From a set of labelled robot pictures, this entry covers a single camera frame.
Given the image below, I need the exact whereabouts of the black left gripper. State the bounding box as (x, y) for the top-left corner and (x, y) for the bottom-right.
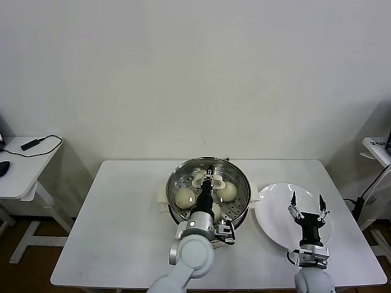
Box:
(192, 164), (215, 216)

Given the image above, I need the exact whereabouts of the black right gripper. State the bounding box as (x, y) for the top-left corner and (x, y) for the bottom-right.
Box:
(288, 191), (332, 245)

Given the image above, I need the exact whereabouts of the stainless steel steamer basket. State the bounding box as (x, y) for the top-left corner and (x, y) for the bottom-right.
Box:
(166, 157), (252, 237)

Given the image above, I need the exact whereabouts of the white round plate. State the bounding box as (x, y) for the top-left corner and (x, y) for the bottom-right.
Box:
(254, 182), (334, 254)

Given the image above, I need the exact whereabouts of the white side table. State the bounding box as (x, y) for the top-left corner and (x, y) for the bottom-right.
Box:
(356, 137), (391, 260)
(0, 136), (76, 265)

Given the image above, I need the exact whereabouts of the black monitor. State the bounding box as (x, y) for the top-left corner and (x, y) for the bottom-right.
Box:
(0, 114), (10, 150)

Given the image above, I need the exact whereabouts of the black power cable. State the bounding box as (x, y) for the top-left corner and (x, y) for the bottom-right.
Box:
(342, 164), (391, 225)

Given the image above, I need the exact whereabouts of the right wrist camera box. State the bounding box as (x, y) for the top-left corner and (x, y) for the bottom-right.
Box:
(298, 247), (330, 269)

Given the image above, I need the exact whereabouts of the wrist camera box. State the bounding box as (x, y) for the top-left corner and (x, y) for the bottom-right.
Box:
(213, 219), (236, 245)
(298, 247), (330, 269)

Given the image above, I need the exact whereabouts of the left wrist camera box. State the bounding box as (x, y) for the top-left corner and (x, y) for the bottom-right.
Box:
(213, 219), (236, 245)

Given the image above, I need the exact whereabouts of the black power adapter with cable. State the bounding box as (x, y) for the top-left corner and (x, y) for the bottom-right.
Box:
(0, 134), (64, 159)

